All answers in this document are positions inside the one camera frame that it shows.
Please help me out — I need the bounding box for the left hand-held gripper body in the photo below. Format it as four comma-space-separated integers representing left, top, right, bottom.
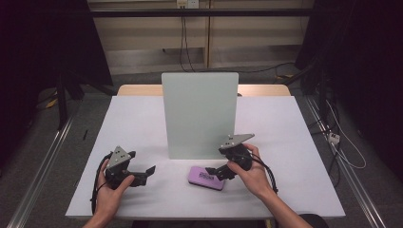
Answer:
104, 145, 148, 191

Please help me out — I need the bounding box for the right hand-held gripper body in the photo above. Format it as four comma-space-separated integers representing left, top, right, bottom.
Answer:
219, 133, 256, 172

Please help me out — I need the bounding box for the purple whiteboard eraser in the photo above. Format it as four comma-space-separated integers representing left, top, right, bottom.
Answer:
187, 165, 226, 191

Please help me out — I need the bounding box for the person's right hand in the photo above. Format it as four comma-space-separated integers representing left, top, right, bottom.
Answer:
226, 143, 276, 200

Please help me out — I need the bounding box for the person's left hand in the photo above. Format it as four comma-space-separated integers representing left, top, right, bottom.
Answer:
95, 161, 136, 220

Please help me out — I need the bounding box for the white table mat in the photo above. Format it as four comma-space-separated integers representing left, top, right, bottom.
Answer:
65, 95, 347, 220

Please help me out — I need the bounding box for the upright white whiteboard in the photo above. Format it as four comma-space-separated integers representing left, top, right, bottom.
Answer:
161, 72, 240, 161

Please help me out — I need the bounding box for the black metal stand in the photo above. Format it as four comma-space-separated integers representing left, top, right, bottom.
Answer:
55, 73, 69, 131

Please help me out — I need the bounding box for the white power strip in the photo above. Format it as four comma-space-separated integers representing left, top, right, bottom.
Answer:
327, 131, 341, 145

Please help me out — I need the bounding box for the person's dark trouser leg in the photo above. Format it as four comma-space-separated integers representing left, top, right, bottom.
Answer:
298, 213, 331, 228

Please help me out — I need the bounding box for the black curtain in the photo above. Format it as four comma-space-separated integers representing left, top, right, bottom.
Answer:
295, 0, 403, 183
0, 0, 114, 162

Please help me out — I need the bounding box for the black horizontal bar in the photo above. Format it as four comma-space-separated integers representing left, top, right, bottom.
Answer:
89, 8, 316, 18

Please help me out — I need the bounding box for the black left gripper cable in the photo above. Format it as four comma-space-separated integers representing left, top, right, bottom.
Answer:
90, 152, 112, 216

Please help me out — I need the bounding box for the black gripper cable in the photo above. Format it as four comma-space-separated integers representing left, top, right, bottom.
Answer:
90, 152, 112, 216
250, 153, 279, 195

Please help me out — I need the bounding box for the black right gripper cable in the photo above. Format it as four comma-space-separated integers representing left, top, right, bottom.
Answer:
250, 153, 279, 195

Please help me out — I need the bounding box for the metal floor rail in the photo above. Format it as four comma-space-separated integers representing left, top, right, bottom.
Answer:
7, 116, 76, 228
304, 95, 387, 228

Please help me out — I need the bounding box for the black hanging cable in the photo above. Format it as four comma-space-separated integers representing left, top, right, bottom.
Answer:
179, 15, 197, 73

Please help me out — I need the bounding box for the white cable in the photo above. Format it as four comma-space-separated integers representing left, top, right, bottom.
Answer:
325, 99, 368, 170

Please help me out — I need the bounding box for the white wall socket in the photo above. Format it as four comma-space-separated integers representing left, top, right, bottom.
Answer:
176, 0, 201, 10

